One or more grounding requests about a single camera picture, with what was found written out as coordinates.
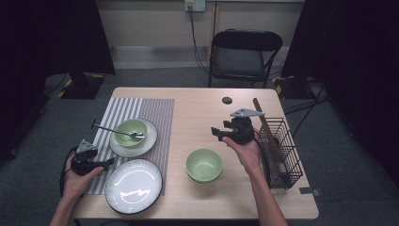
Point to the grey tape strip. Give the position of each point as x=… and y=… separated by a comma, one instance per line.
x=309, y=190

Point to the grey white striped placemat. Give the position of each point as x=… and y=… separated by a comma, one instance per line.
x=156, y=109

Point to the black stand base yellow tape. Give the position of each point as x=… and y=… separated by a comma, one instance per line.
x=81, y=88
x=291, y=89

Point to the black folding chair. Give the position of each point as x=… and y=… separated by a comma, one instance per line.
x=238, y=62

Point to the white plate dark rim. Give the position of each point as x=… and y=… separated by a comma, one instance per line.
x=133, y=188
x=147, y=147

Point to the person's left hand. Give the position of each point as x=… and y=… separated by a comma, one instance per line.
x=73, y=188

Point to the bundle of wooden chopsticks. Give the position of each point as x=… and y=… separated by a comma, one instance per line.
x=269, y=133

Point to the dark curtain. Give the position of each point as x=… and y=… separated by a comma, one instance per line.
x=47, y=37
x=360, y=62

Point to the person's right hand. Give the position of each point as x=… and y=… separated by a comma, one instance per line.
x=251, y=157

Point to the white wall socket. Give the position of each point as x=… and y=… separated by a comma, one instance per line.
x=196, y=4

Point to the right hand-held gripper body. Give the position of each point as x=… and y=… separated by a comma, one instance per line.
x=243, y=132

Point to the green ceramic bowl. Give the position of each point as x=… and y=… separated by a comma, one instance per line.
x=204, y=164
x=128, y=141
x=204, y=182

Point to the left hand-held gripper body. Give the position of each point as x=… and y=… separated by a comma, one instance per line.
x=84, y=147

